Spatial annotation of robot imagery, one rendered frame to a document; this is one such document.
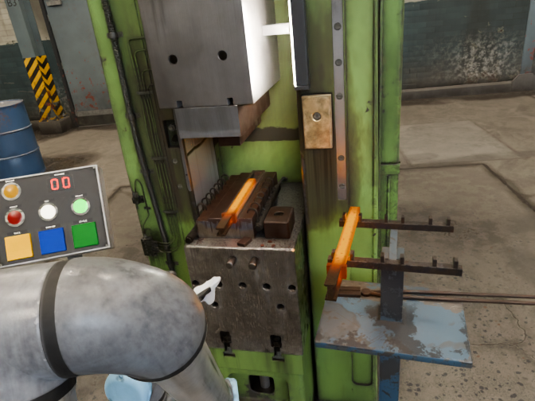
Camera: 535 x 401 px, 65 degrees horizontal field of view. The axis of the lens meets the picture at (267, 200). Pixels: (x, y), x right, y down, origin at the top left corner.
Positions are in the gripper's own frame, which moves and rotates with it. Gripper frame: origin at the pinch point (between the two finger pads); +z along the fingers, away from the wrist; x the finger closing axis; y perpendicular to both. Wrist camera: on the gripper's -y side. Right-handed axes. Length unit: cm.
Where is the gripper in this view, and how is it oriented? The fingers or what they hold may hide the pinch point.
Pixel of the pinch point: (193, 273)
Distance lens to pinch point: 114.6
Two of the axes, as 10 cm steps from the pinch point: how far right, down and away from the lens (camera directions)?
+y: 1.0, 9.0, 4.1
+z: 2.1, -4.3, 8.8
